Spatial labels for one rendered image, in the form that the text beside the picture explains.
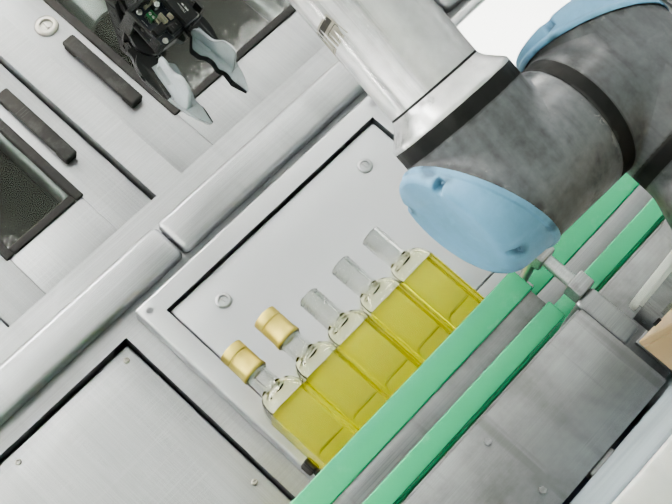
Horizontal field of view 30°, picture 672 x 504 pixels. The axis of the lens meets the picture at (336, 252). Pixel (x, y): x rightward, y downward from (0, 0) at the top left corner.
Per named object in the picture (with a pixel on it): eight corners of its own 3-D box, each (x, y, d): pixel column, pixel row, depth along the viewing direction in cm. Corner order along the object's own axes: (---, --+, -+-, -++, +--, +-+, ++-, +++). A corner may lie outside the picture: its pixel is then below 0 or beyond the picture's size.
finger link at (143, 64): (158, 103, 143) (119, 35, 142) (156, 106, 144) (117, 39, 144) (193, 84, 144) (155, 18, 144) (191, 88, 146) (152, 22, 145)
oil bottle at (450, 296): (538, 363, 156) (410, 253, 161) (548, 349, 151) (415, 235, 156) (509, 394, 155) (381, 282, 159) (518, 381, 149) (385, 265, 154)
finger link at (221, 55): (256, 82, 142) (188, 33, 140) (243, 96, 148) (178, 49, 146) (270, 61, 143) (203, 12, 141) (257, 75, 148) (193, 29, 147)
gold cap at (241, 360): (241, 389, 150) (215, 365, 151) (259, 376, 153) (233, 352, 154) (252, 371, 148) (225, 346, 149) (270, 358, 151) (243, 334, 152)
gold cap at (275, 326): (275, 352, 151) (249, 328, 152) (286, 348, 154) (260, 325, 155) (292, 330, 150) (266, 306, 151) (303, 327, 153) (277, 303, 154)
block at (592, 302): (621, 349, 148) (575, 310, 150) (644, 322, 139) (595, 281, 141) (602, 370, 147) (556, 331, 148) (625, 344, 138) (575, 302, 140)
